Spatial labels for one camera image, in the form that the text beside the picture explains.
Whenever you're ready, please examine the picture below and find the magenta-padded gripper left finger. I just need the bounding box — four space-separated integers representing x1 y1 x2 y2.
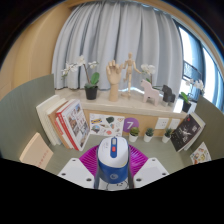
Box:
57 145 101 190

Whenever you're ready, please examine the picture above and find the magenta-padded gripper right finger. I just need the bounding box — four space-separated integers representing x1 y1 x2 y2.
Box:
127 143 170 190

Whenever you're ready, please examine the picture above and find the blue and white computer mouse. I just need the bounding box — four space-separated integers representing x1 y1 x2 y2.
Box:
96 135 130 185

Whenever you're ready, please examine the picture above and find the small plant in white pot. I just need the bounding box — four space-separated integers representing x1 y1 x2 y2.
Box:
143 127 155 144
161 128 174 144
128 126 141 144

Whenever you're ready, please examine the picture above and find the thin white red-spined book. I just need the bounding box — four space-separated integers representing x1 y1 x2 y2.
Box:
54 116 74 150

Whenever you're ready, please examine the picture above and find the beige booklet with red text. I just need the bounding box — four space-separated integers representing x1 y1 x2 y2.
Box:
19 132 54 170

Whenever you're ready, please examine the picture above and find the photo-cover book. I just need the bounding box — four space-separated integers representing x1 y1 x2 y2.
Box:
61 99 91 153

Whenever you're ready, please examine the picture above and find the tall red-spined book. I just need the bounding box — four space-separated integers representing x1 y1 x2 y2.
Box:
55 99 83 152

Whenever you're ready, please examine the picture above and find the purple round number sign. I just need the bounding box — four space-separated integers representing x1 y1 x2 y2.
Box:
122 117 140 134

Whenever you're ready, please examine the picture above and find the black-cover book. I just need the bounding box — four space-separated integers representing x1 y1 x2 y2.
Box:
170 114 203 153

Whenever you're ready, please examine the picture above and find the colourful sticker sheet card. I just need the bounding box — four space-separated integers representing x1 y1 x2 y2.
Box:
189 141 212 166

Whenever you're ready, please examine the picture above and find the white card with stickers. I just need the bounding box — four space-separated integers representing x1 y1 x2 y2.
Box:
88 113 126 138

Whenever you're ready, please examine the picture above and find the brown kraft-cover book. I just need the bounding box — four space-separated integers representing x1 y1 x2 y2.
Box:
46 98 73 149

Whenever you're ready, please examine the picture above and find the thick white book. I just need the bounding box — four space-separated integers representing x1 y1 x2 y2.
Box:
35 94 63 147

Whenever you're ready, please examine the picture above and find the wooden desk back shelf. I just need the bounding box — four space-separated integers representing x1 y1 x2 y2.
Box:
54 88 188 138

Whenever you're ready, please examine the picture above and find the white orchid in dark pot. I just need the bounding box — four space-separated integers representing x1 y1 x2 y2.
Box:
179 78 206 114

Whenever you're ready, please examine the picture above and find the green desk partition panel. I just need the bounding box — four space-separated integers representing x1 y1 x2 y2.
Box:
0 73 56 159
191 96 224 161

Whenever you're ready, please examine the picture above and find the pink horse figure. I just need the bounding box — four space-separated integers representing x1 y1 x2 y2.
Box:
139 79 161 107

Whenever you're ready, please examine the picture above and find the black horse figure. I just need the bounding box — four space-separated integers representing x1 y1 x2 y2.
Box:
161 84 177 104

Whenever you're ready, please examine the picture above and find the white orchid in black pot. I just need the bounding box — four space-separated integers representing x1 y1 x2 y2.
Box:
61 55 101 101

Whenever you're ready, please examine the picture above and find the wooden hand model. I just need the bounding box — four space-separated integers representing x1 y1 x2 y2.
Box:
105 59 123 103

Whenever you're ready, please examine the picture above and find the wooden artist mannequin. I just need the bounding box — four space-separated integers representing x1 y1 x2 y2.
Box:
120 52 144 99

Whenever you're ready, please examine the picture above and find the white orchid behind pink horse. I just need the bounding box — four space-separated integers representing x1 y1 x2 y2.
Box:
140 63 163 91

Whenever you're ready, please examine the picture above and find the window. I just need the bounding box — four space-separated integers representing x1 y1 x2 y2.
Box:
174 23 224 111

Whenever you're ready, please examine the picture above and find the grey curtain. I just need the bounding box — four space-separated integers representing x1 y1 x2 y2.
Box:
51 1 184 98

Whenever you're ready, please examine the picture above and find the white wall socket plate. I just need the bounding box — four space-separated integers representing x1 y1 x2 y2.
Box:
155 117 170 130
167 118 181 131

